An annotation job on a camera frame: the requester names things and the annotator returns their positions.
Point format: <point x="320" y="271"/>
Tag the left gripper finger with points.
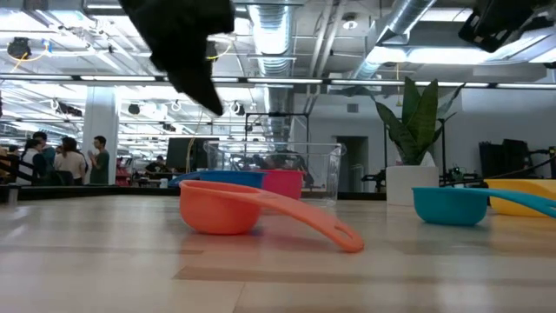
<point x="195" y="89"/>

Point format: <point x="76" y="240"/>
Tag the silver ventilation duct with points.
<point x="273" y="43"/>
<point x="399" y="26"/>

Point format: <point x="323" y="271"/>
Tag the black background equipment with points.
<point x="508" y="158"/>

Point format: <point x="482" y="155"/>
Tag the person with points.
<point x="70" y="163"/>
<point x="156" y="165"/>
<point x="30" y="163"/>
<point x="45" y="145"/>
<point x="101" y="163"/>

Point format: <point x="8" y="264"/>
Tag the blue measuring cup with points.
<point x="234" y="178"/>

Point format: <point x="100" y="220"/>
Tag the red measuring cup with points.
<point x="284" y="184"/>

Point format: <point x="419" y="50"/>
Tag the teal measuring cup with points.
<point x="447" y="206"/>

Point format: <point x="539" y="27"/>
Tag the green artificial plant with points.
<point x="419" y="126"/>

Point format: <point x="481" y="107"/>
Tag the orange measuring cup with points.
<point x="217" y="211"/>

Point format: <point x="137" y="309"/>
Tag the black background monitor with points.
<point x="178" y="154"/>

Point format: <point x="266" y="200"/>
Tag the white plant pot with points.
<point x="412" y="184"/>

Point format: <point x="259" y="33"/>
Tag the clear plastic basket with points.
<point x="321" y="165"/>

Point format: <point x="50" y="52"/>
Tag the yellow measuring cup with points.
<point x="521" y="197"/>

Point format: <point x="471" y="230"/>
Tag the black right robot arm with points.
<point x="499" y="17"/>

